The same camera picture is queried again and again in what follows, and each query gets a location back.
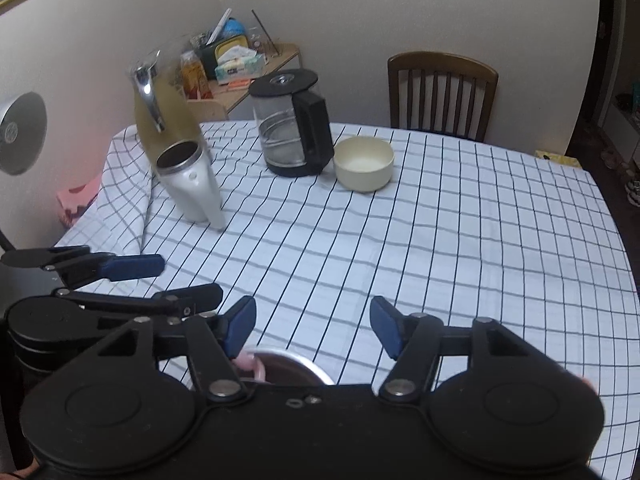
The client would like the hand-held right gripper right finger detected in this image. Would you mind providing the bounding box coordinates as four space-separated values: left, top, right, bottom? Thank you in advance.
370 296 531 403

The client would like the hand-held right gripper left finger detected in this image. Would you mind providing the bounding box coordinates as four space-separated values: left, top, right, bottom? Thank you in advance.
97 296 257 405

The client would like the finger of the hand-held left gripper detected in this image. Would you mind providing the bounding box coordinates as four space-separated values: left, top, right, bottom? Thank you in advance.
0 246 166 289
51 282 224 320

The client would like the pink pot with steel interior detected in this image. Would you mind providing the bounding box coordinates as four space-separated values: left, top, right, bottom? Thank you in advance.
235 349 336 387

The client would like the checked white tablecloth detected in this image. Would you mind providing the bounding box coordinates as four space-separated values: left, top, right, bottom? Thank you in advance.
52 120 640 480

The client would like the pink printed cloth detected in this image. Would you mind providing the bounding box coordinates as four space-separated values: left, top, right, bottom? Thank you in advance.
56 172 104 229

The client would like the white thermos jug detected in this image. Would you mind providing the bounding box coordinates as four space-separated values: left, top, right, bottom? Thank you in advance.
156 140 227 232

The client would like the yellow thermos jug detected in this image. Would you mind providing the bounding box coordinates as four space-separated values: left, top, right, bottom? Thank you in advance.
130 50 204 173

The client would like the cream bowl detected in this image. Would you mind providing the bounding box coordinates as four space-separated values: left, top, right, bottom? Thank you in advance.
333 136 396 194

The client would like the round silver disc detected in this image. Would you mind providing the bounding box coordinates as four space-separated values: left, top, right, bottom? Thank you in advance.
0 91 48 176

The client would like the wooden cabinet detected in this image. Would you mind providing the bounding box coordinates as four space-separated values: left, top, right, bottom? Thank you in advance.
185 42 302 122

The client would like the orange snack packet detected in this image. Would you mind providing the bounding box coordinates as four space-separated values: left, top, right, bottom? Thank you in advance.
179 51 209 99

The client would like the yellow tray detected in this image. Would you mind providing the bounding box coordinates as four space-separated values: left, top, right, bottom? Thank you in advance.
200 35 249 81

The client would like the tissue box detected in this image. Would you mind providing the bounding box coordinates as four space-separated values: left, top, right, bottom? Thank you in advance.
215 46 266 85

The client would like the brown wooden chair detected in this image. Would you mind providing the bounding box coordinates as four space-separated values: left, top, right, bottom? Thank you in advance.
387 51 499 143

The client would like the yellow cardboard box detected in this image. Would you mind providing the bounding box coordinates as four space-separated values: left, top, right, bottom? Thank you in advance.
534 149 584 169

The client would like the white paper roll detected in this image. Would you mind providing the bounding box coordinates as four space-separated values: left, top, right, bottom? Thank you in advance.
205 8 233 47

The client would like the blue container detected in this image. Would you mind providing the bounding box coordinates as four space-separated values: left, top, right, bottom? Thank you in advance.
222 17 247 42

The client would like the glass coffee carafe black handle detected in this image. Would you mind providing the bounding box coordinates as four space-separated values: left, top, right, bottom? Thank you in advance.
248 68 335 179

